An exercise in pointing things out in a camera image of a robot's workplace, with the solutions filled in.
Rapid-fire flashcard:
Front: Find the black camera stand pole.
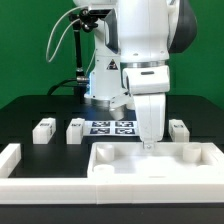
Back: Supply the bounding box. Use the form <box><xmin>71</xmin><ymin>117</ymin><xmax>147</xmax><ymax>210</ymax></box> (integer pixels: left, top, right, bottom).
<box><xmin>69</xmin><ymin>9</ymin><xmax>96</xmax><ymax>103</ymax></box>

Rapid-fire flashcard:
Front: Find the fiducial marker sheet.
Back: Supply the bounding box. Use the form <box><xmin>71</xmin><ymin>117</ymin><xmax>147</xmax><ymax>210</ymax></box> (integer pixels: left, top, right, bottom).
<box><xmin>84</xmin><ymin>121</ymin><xmax>138</xmax><ymax>136</ymax></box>

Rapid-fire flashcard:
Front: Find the white desk top tray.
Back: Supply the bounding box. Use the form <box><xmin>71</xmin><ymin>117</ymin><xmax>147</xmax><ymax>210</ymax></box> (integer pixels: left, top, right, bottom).
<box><xmin>87</xmin><ymin>142</ymin><xmax>224</xmax><ymax>184</ymax></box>

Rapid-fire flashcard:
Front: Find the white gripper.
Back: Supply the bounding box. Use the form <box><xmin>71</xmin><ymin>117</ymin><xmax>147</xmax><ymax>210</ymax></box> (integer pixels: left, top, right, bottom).
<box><xmin>133</xmin><ymin>93</ymin><xmax>166</xmax><ymax>149</ymax></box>

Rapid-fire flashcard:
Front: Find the white cable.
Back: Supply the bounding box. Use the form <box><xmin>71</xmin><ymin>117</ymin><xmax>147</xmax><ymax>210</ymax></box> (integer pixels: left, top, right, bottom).
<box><xmin>45</xmin><ymin>5</ymin><xmax>88</xmax><ymax>64</ymax></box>

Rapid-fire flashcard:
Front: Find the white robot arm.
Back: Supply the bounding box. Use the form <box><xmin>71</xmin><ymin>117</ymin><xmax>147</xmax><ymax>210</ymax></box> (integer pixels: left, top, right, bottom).
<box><xmin>73</xmin><ymin>0</ymin><xmax>197</xmax><ymax>147</ymax></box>

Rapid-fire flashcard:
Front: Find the white barrier wall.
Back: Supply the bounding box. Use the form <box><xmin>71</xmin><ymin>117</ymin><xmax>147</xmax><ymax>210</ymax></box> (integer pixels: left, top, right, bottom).
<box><xmin>0</xmin><ymin>178</ymin><xmax>224</xmax><ymax>204</ymax></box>
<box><xmin>0</xmin><ymin>143</ymin><xmax>21</xmax><ymax>178</ymax></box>

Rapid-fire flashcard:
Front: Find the white front barrier wall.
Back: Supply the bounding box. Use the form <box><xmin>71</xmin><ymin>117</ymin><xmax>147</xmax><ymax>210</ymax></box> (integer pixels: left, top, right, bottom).
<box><xmin>0</xmin><ymin>178</ymin><xmax>224</xmax><ymax>204</ymax></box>

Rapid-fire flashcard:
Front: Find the white left barrier wall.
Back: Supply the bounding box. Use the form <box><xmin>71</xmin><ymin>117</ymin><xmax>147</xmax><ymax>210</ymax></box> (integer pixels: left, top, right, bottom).
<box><xmin>0</xmin><ymin>143</ymin><xmax>21</xmax><ymax>178</ymax></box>

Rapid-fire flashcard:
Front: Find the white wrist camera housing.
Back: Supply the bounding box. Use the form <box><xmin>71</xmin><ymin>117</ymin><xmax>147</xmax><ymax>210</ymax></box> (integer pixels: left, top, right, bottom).
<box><xmin>122</xmin><ymin>65</ymin><xmax>170</xmax><ymax>95</ymax></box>

